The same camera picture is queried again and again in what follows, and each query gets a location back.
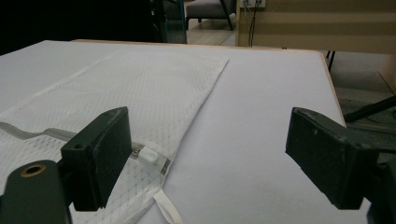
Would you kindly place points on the dark glass panel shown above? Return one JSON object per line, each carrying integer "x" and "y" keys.
{"x": 174, "y": 21}

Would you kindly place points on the grey upholstered chair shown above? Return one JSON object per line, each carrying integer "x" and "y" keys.
{"x": 208, "y": 9}

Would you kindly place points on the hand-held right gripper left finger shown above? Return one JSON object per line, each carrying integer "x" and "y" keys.
{"x": 99, "y": 155}

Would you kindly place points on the black metal stand leg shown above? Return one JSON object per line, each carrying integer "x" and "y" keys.
{"x": 370, "y": 109}

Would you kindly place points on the white mesh garment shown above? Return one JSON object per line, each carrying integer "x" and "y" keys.
{"x": 140, "y": 93}

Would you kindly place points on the white wall socket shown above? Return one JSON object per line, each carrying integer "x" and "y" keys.
{"x": 260, "y": 3}

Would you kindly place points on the beige wooden panel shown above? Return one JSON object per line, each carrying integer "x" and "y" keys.
{"x": 327, "y": 28}

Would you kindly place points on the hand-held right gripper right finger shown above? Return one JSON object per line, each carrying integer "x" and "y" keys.
{"x": 327, "y": 155}

